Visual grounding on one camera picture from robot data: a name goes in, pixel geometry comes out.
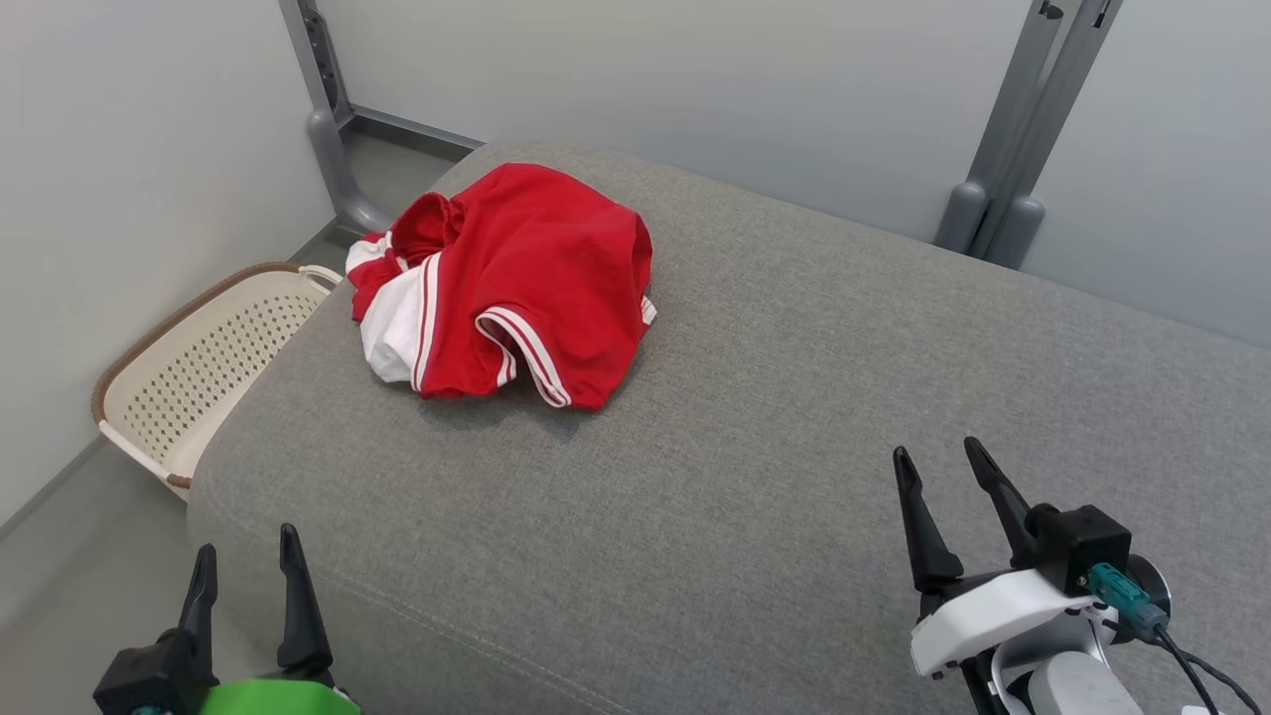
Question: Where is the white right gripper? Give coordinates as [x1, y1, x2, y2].
[892, 436, 1119, 686]

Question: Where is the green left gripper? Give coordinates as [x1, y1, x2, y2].
[178, 523, 361, 715]

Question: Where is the red Bulls basketball jersey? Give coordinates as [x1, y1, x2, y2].
[359, 163, 658, 411]

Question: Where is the cream perforated laundry basket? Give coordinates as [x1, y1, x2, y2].
[90, 261, 345, 503]

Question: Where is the right teal-plug black cable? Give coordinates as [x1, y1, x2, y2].
[1086, 562, 1264, 715]

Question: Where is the grey double partition post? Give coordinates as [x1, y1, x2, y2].
[932, 0, 1126, 272]

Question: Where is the grey single partition post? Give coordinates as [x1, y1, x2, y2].
[277, 0, 485, 235]

